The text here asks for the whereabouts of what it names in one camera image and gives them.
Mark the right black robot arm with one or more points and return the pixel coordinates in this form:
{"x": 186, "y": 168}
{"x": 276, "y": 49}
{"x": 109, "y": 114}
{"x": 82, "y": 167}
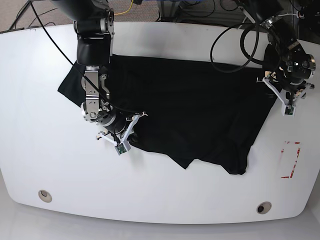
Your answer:
{"x": 93, "y": 22}

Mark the black t-shirt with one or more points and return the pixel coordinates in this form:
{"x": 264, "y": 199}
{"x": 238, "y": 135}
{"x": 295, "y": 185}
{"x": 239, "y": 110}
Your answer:
{"x": 193, "y": 111}

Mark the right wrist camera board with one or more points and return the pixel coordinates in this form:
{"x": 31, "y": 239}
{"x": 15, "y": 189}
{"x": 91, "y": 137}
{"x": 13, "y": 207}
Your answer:
{"x": 120, "y": 148}

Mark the left table cable grommet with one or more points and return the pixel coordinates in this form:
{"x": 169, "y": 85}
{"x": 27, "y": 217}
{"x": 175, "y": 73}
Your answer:
{"x": 45, "y": 196}

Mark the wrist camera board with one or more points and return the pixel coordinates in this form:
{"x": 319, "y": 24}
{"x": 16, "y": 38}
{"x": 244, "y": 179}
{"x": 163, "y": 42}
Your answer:
{"x": 289, "y": 110}
{"x": 120, "y": 148}

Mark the table cable grommet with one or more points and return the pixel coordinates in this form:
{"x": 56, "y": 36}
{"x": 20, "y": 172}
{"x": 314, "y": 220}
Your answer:
{"x": 45, "y": 196}
{"x": 264, "y": 208}

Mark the right table cable grommet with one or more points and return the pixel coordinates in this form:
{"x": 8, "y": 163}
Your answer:
{"x": 264, "y": 208}

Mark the red tape rectangle marking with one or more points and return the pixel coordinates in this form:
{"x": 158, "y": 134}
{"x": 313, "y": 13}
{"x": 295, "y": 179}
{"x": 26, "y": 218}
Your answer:
{"x": 288, "y": 159}

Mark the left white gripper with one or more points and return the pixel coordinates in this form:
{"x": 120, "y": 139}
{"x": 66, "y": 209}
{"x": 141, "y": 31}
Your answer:
{"x": 287, "y": 98}

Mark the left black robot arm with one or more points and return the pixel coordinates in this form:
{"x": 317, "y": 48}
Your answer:
{"x": 287, "y": 66}

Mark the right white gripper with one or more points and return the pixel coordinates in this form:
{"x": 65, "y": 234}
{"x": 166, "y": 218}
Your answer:
{"x": 120, "y": 129}

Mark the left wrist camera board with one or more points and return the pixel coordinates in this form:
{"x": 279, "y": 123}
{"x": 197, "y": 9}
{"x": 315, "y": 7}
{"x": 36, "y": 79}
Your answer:
{"x": 289, "y": 110}

